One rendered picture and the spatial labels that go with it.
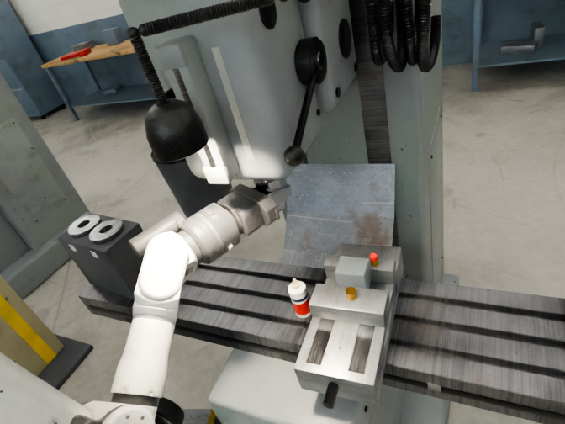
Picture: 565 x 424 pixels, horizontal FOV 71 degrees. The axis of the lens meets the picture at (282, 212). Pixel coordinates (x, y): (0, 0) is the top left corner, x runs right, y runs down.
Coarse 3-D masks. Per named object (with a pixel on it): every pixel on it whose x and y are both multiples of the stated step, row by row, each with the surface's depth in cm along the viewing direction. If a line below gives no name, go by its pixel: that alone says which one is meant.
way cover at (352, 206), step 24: (312, 168) 115; (336, 168) 112; (360, 168) 109; (384, 168) 106; (312, 192) 116; (336, 192) 113; (360, 192) 110; (384, 192) 107; (288, 216) 121; (312, 216) 118; (336, 216) 114; (360, 216) 111; (384, 216) 108; (288, 240) 120; (312, 240) 117; (336, 240) 113; (360, 240) 110; (384, 240) 107; (312, 264) 113
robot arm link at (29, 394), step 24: (0, 360) 44; (0, 384) 42; (24, 384) 45; (48, 384) 48; (0, 408) 42; (24, 408) 43; (48, 408) 45; (72, 408) 48; (120, 408) 50; (144, 408) 52
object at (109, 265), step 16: (80, 224) 111; (96, 224) 108; (112, 224) 106; (128, 224) 107; (64, 240) 108; (80, 240) 106; (96, 240) 101; (112, 240) 102; (128, 240) 104; (80, 256) 109; (96, 256) 103; (112, 256) 100; (128, 256) 104; (96, 272) 111; (112, 272) 104; (128, 272) 105; (112, 288) 112; (128, 288) 106
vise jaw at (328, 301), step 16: (320, 288) 82; (336, 288) 81; (320, 304) 79; (336, 304) 78; (352, 304) 77; (368, 304) 76; (384, 304) 75; (336, 320) 80; (352, 320) 78; (368, 320) 76; (384, 320) 75
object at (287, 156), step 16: (304, 48) 60; (320, 48) 62; (304, 64) 60; (320, 64) 62; (304, 80) 62; (320, 80) 63; (304, 96) 60; (304, 112) 58; (304, 128) 58; (288, 160) 56
